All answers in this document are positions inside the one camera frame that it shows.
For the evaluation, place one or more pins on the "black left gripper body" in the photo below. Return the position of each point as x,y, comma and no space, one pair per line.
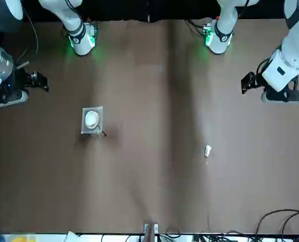
261,84

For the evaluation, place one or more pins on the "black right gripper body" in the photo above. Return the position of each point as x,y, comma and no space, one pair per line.
11,82

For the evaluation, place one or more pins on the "white porcelain crucible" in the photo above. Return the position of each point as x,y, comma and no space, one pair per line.
91,119

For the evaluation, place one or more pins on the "white modeling clay piece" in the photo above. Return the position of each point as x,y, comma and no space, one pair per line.
208,150

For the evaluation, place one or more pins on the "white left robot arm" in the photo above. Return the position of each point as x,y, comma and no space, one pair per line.
225,25

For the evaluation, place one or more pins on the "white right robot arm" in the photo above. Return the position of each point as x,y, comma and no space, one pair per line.
72,22

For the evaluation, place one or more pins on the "small white clay crumbs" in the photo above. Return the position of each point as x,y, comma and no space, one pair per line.
206,163

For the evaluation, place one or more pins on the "black backdrop cloth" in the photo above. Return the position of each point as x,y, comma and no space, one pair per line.
149,7

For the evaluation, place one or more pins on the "white paper sheet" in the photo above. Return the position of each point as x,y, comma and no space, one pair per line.
72,237

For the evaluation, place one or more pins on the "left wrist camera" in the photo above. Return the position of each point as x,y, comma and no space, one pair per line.
270,98

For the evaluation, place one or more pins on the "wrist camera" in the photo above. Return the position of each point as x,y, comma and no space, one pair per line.
13,100
270,98

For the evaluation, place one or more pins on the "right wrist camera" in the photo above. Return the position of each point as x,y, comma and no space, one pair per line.
13,100

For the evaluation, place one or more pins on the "aluminium camera post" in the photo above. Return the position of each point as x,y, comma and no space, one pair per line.
146,229

